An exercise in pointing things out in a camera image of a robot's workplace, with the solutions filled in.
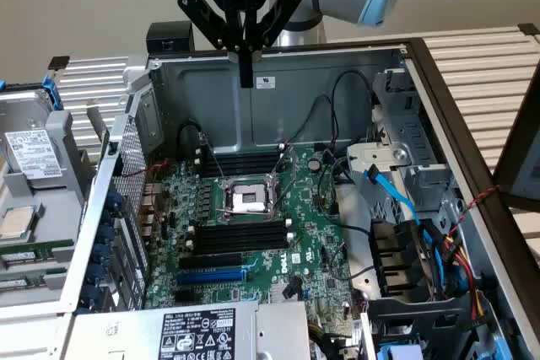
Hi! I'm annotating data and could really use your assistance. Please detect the thin red wire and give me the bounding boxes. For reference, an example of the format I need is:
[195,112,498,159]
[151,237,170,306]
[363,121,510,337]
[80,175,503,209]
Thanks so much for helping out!
[119,159,170,179]

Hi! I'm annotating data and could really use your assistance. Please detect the short black expansion slot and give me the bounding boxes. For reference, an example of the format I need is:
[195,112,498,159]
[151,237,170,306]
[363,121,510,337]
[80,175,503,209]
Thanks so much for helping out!
[174,289,203,305]

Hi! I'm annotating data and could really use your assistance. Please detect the black box with port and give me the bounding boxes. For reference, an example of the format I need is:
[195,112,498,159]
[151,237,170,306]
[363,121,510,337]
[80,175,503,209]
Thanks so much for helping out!
[146,21,195,56]

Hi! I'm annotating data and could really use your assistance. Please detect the long black expansion slot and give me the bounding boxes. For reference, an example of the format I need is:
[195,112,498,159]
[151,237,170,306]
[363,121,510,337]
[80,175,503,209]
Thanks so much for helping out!
[178,251,245,271]

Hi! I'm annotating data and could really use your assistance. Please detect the silver power supply unit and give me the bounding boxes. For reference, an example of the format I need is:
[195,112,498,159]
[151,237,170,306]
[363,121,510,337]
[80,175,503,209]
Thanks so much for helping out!
[62,299,316,360]

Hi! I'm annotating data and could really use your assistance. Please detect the CPU socket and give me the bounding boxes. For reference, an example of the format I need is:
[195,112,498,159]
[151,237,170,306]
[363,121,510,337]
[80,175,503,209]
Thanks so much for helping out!
[218,177,276,221]

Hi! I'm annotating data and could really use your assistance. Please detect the blue plastic latch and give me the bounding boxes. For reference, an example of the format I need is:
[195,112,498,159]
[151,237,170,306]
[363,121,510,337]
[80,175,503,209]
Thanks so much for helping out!
[377,342,427,360]

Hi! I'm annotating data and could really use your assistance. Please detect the red yellow black wire bundle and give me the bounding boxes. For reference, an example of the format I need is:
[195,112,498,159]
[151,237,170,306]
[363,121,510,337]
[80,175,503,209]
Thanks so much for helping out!
[432,224,489,327]

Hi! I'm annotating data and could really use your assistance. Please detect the grey parts rack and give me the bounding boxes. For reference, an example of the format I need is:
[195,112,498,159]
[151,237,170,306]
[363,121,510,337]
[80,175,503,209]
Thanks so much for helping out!
[0,109,96,321]

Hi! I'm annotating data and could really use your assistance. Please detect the green Dell motherboard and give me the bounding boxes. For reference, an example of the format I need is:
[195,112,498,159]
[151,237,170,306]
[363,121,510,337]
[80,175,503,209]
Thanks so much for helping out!
[143,144,359,327]

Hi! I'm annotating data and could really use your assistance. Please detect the black wire plug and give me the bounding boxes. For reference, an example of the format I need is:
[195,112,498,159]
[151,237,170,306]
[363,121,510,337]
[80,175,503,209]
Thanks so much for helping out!
[281,276,304,300]

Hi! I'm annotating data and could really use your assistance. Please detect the graphics card silver bracket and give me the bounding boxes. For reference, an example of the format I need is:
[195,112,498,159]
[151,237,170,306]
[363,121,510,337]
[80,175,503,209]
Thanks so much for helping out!
[86,98,111,159]

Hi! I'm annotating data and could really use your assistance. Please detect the black arched wire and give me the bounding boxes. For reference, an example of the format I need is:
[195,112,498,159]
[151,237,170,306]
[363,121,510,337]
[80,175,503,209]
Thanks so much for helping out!
[289,93,334,144]

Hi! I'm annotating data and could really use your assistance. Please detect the silver disk bay cage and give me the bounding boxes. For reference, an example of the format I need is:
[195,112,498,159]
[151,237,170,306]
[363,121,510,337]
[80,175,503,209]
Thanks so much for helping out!
[345,67,461,230]

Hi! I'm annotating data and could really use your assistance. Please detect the blue expansion slot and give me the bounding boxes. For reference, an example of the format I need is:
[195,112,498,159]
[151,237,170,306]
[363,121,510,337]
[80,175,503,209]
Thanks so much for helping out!
[175,265,249,288]

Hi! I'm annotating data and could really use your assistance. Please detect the dark metal disk bay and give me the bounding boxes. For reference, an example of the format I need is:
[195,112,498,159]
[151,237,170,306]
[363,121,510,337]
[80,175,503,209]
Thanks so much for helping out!
[360,292,482,360]

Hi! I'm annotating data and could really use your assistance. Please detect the silver locking lever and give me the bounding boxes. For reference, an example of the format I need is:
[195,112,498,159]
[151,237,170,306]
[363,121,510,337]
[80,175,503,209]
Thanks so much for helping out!
[215,206,275,216]
[199,132,226,180]

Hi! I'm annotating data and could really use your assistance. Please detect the long black looped wire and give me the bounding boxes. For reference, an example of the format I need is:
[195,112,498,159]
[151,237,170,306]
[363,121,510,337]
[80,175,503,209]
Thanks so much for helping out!
[330,69,376,144]

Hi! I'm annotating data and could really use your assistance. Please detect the black power supply label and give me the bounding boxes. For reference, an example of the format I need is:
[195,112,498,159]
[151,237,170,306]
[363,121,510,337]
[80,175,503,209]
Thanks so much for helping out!
[158,308,237,360]

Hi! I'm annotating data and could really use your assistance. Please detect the short black looped wire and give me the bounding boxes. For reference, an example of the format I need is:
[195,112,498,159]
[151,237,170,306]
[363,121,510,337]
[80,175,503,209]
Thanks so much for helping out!
[175,121,203,161]

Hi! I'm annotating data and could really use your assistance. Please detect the blue SATA wire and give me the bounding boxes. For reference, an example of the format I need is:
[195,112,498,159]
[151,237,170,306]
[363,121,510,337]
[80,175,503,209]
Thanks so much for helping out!
[362,164,423,226]

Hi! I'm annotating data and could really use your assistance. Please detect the blue card retention clips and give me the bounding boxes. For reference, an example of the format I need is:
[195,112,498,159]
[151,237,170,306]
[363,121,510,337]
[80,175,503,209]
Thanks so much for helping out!
[79,189,126,313]

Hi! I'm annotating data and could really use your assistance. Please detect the silver CPU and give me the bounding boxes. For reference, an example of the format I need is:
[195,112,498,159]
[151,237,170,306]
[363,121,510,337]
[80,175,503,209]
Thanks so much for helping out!
[0,207,38,243]

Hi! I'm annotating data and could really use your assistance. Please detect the red black twisted wire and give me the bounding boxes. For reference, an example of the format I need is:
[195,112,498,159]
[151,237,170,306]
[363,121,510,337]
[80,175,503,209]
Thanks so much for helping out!
[446,184,502,239]

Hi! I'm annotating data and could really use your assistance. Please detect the grey open PC case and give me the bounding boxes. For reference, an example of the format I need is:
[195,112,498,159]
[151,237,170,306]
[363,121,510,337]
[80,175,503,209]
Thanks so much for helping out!
[58,37,540,360]

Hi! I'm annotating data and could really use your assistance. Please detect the black plastic fan duct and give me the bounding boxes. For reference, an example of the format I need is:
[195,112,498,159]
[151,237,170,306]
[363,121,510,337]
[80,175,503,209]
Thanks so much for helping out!
[368,217,438,298]

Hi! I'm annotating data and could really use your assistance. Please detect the silver hard disk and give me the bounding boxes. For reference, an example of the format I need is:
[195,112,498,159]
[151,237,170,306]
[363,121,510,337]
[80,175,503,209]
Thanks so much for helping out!
[0,89,69,191]

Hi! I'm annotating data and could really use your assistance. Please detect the blue disk carrier bracket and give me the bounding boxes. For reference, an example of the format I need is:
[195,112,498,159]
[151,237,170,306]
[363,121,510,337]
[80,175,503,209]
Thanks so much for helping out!
[0,72,64,113]

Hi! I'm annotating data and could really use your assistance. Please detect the dark framed panel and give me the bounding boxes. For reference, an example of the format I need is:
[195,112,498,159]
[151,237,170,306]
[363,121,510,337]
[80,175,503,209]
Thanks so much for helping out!
[492,68,540,212]

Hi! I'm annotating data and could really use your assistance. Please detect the white case sticker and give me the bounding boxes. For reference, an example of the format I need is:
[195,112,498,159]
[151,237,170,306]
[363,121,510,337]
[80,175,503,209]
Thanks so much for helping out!
[250,74,278,91]

